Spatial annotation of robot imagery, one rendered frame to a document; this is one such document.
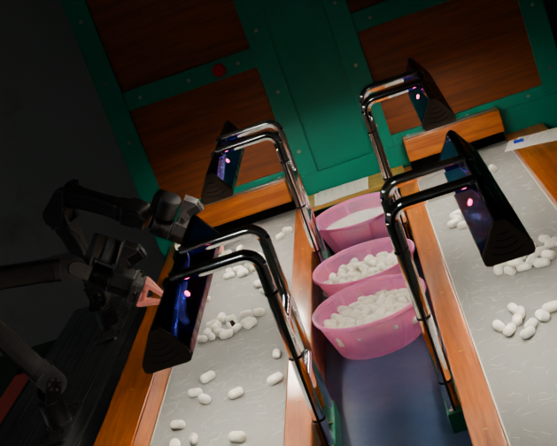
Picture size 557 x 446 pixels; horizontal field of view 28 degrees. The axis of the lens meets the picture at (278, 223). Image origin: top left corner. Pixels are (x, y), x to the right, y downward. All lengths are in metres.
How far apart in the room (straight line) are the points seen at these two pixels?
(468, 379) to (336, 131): 1.56
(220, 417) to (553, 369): 0.69
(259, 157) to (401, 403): 1.43
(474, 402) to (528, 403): 0.09
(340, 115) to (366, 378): 1.26
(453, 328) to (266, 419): 0.41
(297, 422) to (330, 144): 1.52
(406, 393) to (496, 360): 0.23
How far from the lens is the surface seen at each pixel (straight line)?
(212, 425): 2.28
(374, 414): 2.22
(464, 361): 2.10
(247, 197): 3.43
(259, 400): 2.30
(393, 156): 3.47
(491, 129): 3.42
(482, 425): 1.88
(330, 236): 3.12
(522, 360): 2.10
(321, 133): 3.45
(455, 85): 3.45
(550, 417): 1.90
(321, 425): 2.06
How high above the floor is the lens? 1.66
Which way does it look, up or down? 16 degrees down
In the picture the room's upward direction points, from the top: 20 degrees counter-clockwise
